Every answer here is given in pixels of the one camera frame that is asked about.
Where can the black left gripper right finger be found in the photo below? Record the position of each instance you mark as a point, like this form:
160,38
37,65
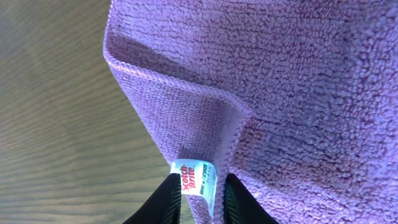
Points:
240,207

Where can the purple microfiber cloth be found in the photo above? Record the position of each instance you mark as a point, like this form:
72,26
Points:
296,98

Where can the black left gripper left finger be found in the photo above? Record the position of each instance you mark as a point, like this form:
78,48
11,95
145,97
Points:
163,206

